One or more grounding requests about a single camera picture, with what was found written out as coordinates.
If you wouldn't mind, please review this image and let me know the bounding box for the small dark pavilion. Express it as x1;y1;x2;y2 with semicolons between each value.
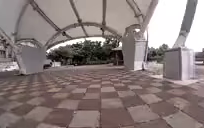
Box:
110;45;125;67

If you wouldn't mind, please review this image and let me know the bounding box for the belt of green trees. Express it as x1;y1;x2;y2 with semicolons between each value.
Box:
46;35;171;67

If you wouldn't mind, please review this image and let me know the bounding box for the white canopy shelter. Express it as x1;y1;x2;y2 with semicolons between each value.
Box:
0;0;199;82

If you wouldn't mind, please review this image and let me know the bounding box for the red and grey chequered paving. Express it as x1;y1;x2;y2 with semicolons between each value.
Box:
0;64;204;128

